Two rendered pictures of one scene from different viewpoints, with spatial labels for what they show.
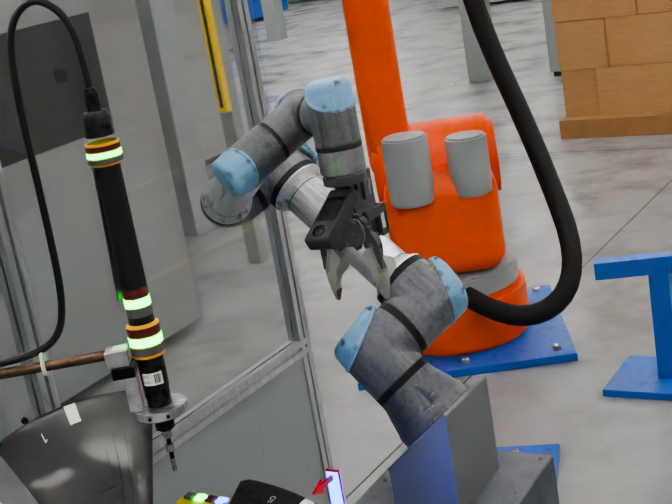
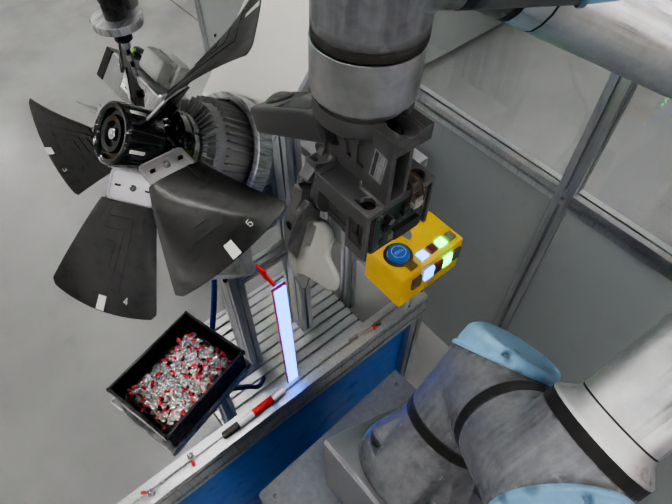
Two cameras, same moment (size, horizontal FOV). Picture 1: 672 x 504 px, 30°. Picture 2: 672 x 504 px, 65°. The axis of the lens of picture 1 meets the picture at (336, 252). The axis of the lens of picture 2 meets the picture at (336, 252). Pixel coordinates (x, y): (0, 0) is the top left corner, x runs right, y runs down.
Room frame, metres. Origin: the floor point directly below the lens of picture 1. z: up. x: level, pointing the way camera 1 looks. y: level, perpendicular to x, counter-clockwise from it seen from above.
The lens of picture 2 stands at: (2.01, -0.34, 1.85)
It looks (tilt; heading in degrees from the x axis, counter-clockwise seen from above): 52 degrees down; 106
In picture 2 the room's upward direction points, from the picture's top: straight up
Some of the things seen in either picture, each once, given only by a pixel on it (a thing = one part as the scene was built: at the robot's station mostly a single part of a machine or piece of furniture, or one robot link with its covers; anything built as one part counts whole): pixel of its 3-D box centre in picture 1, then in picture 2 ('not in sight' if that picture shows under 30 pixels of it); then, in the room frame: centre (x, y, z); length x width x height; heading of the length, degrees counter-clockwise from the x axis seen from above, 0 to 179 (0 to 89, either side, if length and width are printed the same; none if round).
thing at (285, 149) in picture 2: not in sight; (292, 239); (1.59, 0.61, 0.57); 0.09 x 0.04 x 1.15; 146
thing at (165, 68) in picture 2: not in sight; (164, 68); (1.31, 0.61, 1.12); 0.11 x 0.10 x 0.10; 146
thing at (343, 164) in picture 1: (340, 162); (369, 63); (1.95, -0.03, 1.65); 0.08 x 0.08 x 0.05
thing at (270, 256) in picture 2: not in sight; (262, 261); (1.53, 0.52, 0.56); 0.19 x 0.04 x 0.04; 56
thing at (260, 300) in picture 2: not in sight; (273, 345); (1.52, 0.50, 0.04); 0.62 x 0.46 x 0.08; 56
